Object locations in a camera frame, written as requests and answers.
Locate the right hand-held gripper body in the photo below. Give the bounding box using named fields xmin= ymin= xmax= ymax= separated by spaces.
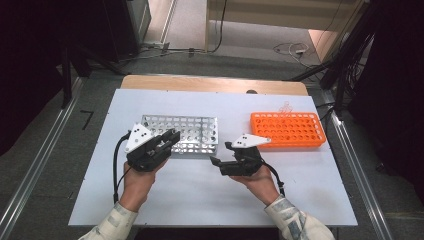
xmin=219 ymin=133 xmax=272 ymax=177

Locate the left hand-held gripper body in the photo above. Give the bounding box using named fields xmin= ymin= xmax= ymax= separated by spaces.
xmin=124 ymin=123 xmax=172 ymax=173

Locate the metal test tube rack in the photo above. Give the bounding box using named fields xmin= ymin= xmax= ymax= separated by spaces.
xmin=140 ymin=114 xmax=219 ymax=155

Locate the orange test tube rack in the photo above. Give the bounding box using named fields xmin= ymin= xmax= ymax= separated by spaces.
xmin=249 ymin=111 xmax=327 ymax=149

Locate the person's right hand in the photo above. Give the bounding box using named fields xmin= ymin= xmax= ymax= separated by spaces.
xmin=229 ymin=165 xmax=281 ymax=206

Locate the person's left hand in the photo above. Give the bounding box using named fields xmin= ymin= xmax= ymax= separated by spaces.
xmin=119 ymin=159 xmax=168 ymax=213

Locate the grey power strip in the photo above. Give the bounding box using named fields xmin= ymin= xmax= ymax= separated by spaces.
xmin=143 ymin=41 xmax=171 ymax=51

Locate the black metal stand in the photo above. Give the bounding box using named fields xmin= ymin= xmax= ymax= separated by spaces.
xmin=59 ymin=43 xmax=128 ymax=109

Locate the black cabinet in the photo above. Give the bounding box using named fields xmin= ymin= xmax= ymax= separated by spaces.
xmin=101 ymin=0 xmax=153 ymax=63

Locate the dark curtain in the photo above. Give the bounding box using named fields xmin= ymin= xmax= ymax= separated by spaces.
xmin=346 ymin=0 xmax=424 ymax=201
xmin=0 ymin=0 xmax=108 ymax=158

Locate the beige furniture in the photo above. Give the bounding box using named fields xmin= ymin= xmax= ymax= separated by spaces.
xmin=204 ymin=0 xmax=368 ymax=63

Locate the black tripod stand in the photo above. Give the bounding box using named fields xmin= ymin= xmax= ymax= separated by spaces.
xmin=289 ymin=0 xmax=381 ymax=114

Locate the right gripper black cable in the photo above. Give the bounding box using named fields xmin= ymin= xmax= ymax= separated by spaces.
xmin=261 ymin=159 xmax=287 ymax=198

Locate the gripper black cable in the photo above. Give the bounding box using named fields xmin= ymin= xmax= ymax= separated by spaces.
xmin=112 ymin=131 xmax=133 ymax=204
xmin=261 ymin=159 xmax=287 ymax=198

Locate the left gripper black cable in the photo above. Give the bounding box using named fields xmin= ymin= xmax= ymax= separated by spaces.
xmin=112 ymin=131 xmax=133 ymax=204

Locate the aluminium floor rail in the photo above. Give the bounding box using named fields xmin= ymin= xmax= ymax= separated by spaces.
xmin=0 ymin=76 xmax=84 ymax=240
xmin=321 ymin=89 xmax=394 ymax=240

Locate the white floor cable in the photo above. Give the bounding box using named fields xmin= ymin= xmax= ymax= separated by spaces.
xmin=273 ymin=42 xmax=311 ymax=68

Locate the hanging black cable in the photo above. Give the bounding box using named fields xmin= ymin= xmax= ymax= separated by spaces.
xmin=209 ymin=0 xmax=228 ymax=54

